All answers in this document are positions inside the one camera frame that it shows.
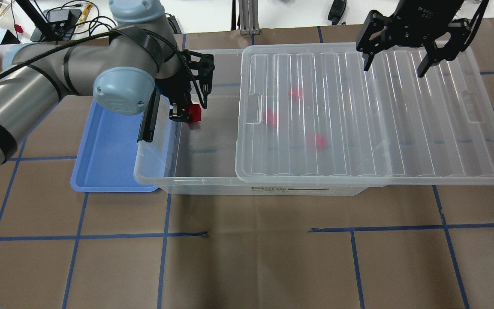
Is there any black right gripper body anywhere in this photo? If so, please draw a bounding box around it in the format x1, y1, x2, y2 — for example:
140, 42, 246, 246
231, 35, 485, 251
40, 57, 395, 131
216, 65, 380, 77
356, 0, 473, 52

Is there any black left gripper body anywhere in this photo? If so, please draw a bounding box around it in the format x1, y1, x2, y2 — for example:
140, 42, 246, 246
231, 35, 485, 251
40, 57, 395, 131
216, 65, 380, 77
159, 67, 193, 109

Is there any red block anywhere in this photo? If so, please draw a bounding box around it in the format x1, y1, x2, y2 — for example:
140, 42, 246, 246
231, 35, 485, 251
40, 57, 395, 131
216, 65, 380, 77
188, 122, 201, 130
306, 134, 327, 151
290, 88, 304, 103
188, 104, 202, 124
263, 108, 279, 129

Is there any clear plastic box lid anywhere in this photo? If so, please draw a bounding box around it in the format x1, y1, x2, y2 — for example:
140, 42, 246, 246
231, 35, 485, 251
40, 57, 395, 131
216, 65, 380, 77
235, 42, 494, 188

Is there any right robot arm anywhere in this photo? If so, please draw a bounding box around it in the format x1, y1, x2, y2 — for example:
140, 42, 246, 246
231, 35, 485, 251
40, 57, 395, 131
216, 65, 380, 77
356, 0, 472, 78

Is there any clear plastic storage box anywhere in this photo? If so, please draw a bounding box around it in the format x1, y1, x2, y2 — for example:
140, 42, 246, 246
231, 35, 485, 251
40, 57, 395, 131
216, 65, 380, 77
153, 44, 392, 195

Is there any blue plastic tray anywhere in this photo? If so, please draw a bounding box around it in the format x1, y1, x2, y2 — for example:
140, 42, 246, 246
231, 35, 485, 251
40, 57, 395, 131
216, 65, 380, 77
70, 97, 176, 192

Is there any black box latch handle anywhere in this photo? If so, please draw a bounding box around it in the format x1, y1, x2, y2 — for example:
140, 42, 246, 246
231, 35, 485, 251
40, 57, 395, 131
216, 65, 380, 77
137, 89, 161, 142

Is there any aluminium frame post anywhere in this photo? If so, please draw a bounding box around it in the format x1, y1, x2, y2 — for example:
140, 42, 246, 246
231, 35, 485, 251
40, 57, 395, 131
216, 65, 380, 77
236, 0, 260, 35

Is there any black cables bundle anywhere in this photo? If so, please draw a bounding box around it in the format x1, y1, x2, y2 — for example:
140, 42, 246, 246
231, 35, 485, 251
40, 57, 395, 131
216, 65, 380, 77
37, 0, 119, 35

